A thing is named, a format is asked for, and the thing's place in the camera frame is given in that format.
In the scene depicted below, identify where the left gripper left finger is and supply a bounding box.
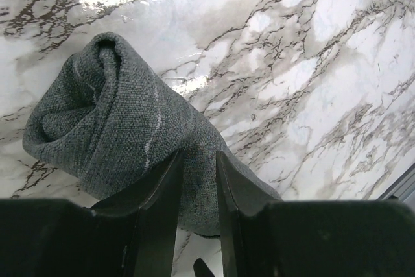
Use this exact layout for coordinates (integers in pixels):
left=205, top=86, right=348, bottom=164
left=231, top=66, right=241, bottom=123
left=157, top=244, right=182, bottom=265
left=92, top=150, right=184, bottom=276

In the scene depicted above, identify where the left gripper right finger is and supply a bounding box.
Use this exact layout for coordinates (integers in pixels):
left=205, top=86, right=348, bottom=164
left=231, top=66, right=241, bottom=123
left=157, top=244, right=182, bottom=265
left=216, top=152, right=278, bottom=276

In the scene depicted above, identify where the grey cloth napkin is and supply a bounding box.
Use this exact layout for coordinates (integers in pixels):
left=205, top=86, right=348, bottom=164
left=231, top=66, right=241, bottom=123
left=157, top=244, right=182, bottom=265
left=22, top=32, right=278, bottom=237

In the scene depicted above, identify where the aluminium frame rail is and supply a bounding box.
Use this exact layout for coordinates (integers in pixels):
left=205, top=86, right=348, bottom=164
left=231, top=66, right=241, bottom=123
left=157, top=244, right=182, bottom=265
left=379, top=164, right=415, bottom=209

